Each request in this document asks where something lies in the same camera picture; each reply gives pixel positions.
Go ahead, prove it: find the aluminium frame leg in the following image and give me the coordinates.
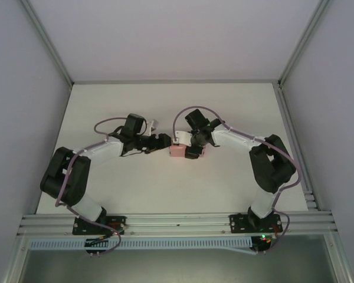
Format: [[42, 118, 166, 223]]
[[323, 232, 354, 283], [2, 234, 32, 283]]

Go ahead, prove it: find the aluminium frame post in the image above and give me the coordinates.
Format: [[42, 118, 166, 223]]
[[278, 0, 333, 88], [22, 0, 75, 88]]

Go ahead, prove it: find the white slotted cable duct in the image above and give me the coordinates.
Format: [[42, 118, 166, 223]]
[[28, 237, 254, 251]]

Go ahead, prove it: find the aluminium frame rail behind table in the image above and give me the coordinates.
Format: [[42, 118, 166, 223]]
[[71, 78, 281, 87]]

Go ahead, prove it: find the black connector bracket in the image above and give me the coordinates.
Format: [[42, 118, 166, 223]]
[[84, 237, 110, 257], [251, 234, 274, 255]]

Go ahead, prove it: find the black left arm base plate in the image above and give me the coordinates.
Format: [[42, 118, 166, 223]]
[[73, 215, 127, 236]]

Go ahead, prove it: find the pink paper box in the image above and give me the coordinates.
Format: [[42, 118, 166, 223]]
[[168, 143, 208, 160]]

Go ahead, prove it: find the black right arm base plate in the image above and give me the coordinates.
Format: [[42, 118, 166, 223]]
[[229, 212, 283, 234]]

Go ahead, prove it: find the aluminium frame side rail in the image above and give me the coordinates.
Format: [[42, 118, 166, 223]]
[[274, 84, 334, 213]]

